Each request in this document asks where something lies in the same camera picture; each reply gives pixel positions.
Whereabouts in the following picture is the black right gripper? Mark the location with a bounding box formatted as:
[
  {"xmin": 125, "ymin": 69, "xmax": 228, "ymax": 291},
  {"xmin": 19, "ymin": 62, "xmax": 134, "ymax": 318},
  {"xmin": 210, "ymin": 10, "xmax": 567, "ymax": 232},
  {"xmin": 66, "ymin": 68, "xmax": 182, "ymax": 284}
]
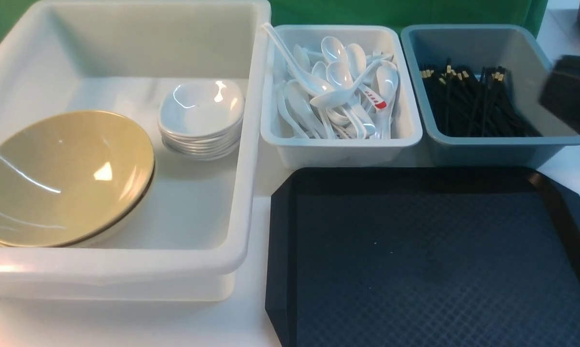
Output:
[{"xmin": 539, "ymin": 55, "xmax": 580, "ymax": 135}]

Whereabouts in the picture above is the yellow noodle bowl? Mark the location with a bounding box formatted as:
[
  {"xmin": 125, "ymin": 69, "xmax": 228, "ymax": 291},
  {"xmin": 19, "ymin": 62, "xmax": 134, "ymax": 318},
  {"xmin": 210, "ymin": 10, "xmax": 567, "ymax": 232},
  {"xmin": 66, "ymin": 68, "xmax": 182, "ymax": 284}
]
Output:
[{"xmin": 0, "ymin": 110, "xmax": 156, "ymax": 246}]

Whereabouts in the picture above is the white soup spoon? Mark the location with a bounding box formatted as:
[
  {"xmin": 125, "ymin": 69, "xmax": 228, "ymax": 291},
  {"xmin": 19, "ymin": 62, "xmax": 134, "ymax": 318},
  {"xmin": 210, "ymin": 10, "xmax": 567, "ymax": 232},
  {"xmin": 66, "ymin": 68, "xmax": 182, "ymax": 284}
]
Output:
[{"xmin": 261, "ymin": 22, "xmax": 332, "ymax": 97}]

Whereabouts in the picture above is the white square sauce dish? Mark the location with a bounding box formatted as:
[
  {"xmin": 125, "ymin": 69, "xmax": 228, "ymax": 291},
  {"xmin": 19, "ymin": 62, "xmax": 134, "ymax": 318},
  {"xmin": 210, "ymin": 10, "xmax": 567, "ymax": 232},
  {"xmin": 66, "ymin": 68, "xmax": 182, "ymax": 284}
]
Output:
[{"xmin": 158, "ymin": 79, "xmax": 245, "ymax": 138}]

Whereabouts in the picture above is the yellow bowl in tub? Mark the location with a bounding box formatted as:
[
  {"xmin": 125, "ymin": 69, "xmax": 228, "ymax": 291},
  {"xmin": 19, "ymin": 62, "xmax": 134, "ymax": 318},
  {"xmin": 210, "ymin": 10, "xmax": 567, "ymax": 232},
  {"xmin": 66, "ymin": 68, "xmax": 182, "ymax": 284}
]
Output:
[{"xmin": 0, "ymin": 165, "xmax": 158, "ymax": 249}]

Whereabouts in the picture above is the grey-blue chopstick bin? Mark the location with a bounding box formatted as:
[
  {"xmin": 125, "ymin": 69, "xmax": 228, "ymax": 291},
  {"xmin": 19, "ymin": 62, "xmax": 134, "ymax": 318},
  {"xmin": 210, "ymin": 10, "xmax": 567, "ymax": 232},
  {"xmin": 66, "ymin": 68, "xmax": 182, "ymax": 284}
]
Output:
[{"xmin": 401, "ymin": 25, "xmax": 580, "ymax": 168}]

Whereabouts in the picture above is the pile of black chopsticks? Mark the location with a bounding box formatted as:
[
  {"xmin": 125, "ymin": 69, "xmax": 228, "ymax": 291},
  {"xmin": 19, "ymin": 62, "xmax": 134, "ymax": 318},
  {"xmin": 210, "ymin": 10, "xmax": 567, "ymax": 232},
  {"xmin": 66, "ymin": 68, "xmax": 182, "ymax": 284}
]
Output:
[{"xmin": 420, "ymin": 58, "xmax": 542, "ymax": 138}]

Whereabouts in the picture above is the spoon with red label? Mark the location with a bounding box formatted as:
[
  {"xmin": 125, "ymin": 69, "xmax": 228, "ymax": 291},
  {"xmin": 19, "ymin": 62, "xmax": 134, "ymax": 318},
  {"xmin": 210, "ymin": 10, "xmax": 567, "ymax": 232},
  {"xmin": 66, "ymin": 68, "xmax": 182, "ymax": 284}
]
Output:
[{"xmin": 358, "ymin": 85, "xmax": 387, "ymax": 110}]

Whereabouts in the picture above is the pile of white spoons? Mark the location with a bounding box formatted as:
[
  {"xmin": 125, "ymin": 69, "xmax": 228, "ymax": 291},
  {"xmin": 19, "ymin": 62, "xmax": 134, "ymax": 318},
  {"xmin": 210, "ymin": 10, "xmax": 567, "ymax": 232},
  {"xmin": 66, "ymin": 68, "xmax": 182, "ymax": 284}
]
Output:
[{"xmin": 277, "ymin": 37, "xmax": 400, "ymax": 140}]

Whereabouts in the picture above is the white spoon bin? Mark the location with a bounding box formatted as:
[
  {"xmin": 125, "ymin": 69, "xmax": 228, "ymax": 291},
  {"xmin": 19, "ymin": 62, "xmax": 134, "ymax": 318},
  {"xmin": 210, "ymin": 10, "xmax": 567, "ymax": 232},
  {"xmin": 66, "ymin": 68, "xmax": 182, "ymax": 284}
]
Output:
[{"xmin": 261, "ymin": 25, "xmax": 423, "ymax": 170}]

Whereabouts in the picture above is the top white spoon in bin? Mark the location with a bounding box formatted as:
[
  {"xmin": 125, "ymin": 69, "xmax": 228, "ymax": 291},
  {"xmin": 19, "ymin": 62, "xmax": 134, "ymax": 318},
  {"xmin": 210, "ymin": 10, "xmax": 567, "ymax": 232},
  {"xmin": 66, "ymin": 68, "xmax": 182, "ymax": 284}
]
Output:
[{"xmin": 310, "ymin": 59, "xmax": 382, "ymax": 108}]

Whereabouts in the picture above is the black serving tray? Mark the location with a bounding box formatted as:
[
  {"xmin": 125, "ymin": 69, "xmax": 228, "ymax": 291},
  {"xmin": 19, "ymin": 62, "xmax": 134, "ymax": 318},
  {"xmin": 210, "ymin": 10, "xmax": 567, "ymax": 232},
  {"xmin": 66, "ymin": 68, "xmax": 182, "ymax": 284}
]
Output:
[{"xmin": 265, "ymin": 167, "xmax": 580, "ymax": 347}]

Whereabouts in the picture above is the stack of white dishes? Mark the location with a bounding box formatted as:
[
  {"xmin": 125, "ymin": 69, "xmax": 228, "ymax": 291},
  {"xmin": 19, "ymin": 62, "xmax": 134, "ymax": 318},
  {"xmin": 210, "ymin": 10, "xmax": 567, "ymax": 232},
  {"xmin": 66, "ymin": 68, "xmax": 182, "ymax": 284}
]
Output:
[{"xmin": 158, "ymin": 79, "xmax": 245, "ymax": 161}]

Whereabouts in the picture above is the large white plastic tub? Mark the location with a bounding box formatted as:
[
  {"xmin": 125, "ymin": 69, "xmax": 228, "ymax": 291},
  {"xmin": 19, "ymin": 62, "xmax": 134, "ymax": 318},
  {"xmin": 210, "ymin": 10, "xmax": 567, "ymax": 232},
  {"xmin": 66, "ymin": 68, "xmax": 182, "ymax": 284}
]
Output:
[{"xmin": 0, "ymin": 0, "xmax": 271, "ymax": 301}]

